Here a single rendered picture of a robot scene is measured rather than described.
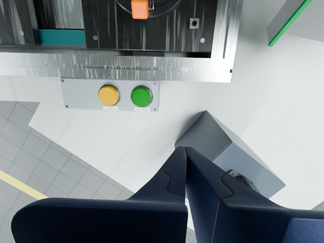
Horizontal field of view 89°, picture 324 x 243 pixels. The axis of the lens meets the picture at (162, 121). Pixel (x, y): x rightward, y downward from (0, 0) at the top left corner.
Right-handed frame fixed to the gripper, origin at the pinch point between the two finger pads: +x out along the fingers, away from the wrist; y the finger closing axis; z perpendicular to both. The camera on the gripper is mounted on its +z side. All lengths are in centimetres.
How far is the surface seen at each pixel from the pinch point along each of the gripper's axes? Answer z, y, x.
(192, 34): 10.3, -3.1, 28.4
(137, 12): 11.1, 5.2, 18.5
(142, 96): -1.3, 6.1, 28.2
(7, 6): 14.0, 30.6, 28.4
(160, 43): 8.7, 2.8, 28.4
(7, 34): 9.5, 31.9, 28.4
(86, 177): -102, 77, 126
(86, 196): -125, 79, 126
